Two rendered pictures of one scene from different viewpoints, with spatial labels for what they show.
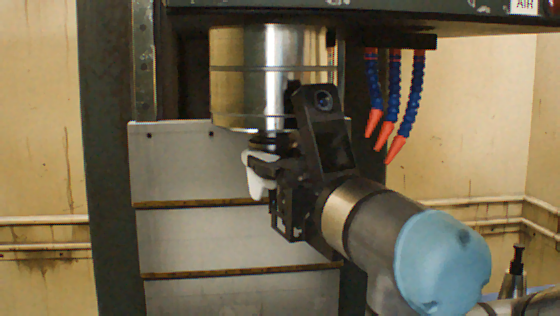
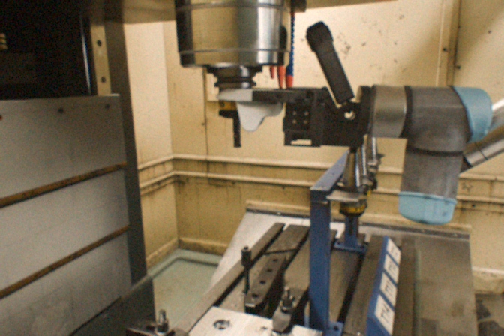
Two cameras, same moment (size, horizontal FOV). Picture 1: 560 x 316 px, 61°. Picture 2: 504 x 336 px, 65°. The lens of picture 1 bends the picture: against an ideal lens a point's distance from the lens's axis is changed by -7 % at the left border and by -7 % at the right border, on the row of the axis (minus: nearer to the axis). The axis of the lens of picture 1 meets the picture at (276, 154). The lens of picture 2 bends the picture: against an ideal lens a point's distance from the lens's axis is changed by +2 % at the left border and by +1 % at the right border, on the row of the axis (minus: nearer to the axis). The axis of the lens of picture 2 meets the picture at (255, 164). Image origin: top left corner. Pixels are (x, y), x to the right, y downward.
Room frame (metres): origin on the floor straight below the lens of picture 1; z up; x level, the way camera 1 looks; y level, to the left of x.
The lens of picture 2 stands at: (0.32, 0.48, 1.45)
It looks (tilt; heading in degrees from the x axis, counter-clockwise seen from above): 13 degrees down; 302
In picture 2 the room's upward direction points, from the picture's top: 1 degrees counter-clockwise
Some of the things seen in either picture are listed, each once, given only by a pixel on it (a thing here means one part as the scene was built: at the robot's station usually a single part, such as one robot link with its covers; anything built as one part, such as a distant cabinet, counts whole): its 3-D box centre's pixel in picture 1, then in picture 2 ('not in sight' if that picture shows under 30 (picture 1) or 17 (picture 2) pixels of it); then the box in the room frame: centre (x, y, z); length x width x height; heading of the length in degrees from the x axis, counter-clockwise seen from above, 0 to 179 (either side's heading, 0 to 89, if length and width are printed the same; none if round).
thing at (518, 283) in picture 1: (512, 295); (352, 168); (0.56, -0.30, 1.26); 0.04 x 0.04 x 0.07
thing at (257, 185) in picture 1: (256, 176); (248, 110); (0.61, 0.02, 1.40); 0.09 x 0.03 x 0.06; 38
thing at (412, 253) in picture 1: (416, 255); (439, 115); (0.38, -0.11, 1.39); 0.11 x 0.08 x 0.09; 24
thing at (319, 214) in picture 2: not in sight; (319, 267); (0.61, -0.24, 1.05); 0.10 x 0.05 x 0.30; 9
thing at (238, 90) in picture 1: (272, 76); (233, 23); (0.65, 0.00, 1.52); 0.16 x 0.16 x 0.12
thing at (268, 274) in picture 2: not in sight; (266, 287); (0.77, -0.28, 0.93); 0.26 x 0.05 x 0.06; 104
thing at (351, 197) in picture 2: not in sight; (347, 196); (0.55, -0.24, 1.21); 0.07 x 0.05 x 0.01; 9
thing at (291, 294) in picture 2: not in sight; (288, 319); (0.63, -0.13, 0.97); 0.13 x 0.03 x 0.15; 99
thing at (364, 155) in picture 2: not in sight; (360, 157); (0.58, -0.41, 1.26); 0.04 x 0.04 x 0.07
